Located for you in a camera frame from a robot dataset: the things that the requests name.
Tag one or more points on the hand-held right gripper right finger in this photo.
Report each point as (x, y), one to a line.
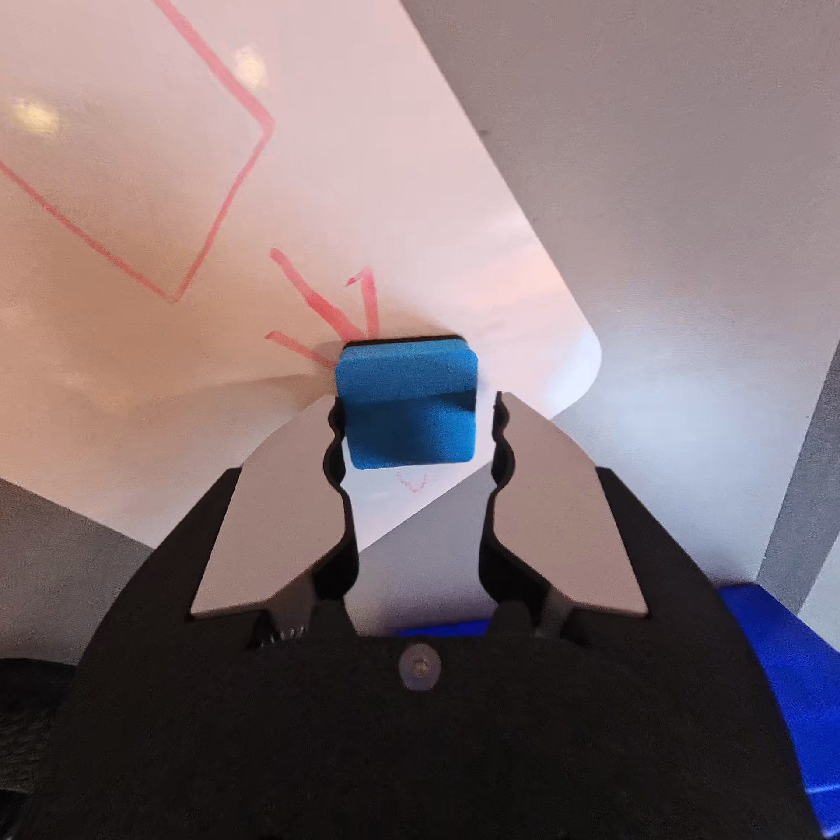
(564, 525)

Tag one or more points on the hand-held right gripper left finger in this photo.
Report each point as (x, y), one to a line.
(275, 525)

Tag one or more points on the blue whiteboard eraser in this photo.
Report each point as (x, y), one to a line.
(407, 407)

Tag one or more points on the blue plastic bin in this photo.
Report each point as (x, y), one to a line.
(787, 689)

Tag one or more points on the white whiteboard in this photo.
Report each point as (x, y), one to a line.
(328, 164)

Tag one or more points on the black mesh cushion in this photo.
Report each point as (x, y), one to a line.
(26, 722)

